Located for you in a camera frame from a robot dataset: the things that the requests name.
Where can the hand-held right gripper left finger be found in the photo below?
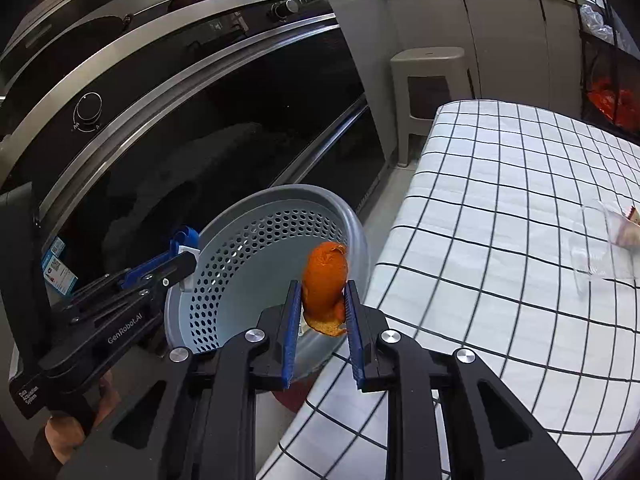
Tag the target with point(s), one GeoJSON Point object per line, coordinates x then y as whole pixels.
{"type": "Point", "coordinates": [291, 335]}

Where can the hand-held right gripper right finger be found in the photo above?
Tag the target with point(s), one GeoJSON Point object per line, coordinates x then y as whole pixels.
{"type": "Point", "coordinates": [354, 335]}

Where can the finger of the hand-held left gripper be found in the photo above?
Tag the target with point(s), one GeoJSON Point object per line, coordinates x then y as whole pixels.
{"type": "Point", "coordinates": [184, 240]}
{"type": "Point", "coordinates": [175, 267]}

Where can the orange peel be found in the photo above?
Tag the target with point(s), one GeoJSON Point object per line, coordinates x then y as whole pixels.
{"type": "Point", "coordinates": [325, 280]}

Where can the grey perforated plastic basket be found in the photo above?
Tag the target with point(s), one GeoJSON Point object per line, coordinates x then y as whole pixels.
{"type": "Point", "coordinates": [240, 270]}

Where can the person's left hand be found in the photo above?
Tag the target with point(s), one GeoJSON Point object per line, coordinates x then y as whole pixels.
{"type": "Point", "coordinates": [62, 437]}

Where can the blue white label sticker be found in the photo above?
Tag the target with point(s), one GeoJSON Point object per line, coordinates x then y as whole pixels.
{"type": "Point", "coordinates": [57, 270]}

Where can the black built-in oven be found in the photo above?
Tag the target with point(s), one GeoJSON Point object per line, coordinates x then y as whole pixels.
{"type": "Point", "coordinates": [225, 110]}

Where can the white black checked tablecloth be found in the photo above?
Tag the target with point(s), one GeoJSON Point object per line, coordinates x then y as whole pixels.
{"type": "Point", "coordinates": [475, 185]}

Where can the clear plastic cup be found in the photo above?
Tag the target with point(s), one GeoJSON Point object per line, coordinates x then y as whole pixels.
{"type": "Point", "coordinates": [595, 255]}

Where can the beige plastic stool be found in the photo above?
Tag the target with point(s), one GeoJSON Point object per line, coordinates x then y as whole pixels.
{"type": "Point", "coordinates": [430, 60]}

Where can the red beige snack wrapper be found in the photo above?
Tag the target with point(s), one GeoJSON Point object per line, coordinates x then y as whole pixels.
{"type": "Point", "coordinates": [631, 232]}

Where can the beige kitchen cabinet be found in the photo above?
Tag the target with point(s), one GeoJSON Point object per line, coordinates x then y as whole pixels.
{"type": "Point", "coordinates": [500, 35]}

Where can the red plastic bag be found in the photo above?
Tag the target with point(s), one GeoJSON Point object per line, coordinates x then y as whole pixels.
{"type": "Point", "coordinates": [610, 102]}

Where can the black metal shelf rack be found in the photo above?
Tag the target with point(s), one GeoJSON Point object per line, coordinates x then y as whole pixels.
{"type": "Point", "coordinates": [583, 60]}

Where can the clear plastic bags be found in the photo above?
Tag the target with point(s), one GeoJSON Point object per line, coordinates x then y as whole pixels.
{"type": "Point", "coordinates": [597, 20]}

